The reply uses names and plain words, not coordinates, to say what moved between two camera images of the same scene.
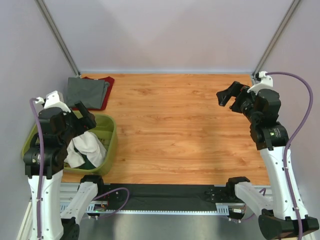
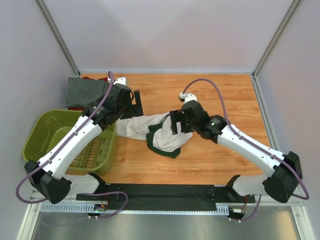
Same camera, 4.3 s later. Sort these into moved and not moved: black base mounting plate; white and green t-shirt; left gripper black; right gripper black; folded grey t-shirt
Moved: left gripper black; right gripper black; white and green t-shirt
Not moved: folded grey t-shirt; black base mounting plate
